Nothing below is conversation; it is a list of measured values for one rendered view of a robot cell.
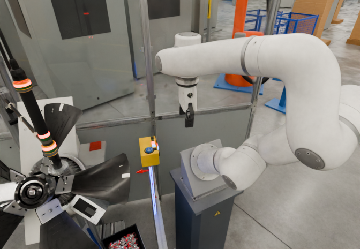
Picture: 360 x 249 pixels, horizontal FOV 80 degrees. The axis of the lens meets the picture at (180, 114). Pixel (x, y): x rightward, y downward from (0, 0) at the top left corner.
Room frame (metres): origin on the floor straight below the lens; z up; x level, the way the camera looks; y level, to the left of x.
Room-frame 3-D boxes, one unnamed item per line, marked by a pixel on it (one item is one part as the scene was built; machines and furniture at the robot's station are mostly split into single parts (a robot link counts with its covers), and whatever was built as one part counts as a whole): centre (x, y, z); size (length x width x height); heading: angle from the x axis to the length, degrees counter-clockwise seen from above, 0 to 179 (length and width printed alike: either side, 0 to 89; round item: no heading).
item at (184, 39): (0.70, -0.02, 1.68); 0.09 x 0.08 x 0.13; 127
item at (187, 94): (0.70, -0.02, 1.54); 0.10 x 0.07 x 0.11; 13
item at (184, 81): (0.70, -0.03, 1.60); 0.09 x 0.08 x 0.03; 13
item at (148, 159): (0.96, 0.18, 1.02); 0.16 x 0.10 x 0.11; 13
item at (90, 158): (1.10, 0.70, 0.85); 0.36 x 0.24 x 0.03; 103
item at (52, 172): (0.59, 0.48, 1.32); 0.09 x 0.07 x 0.10; 48
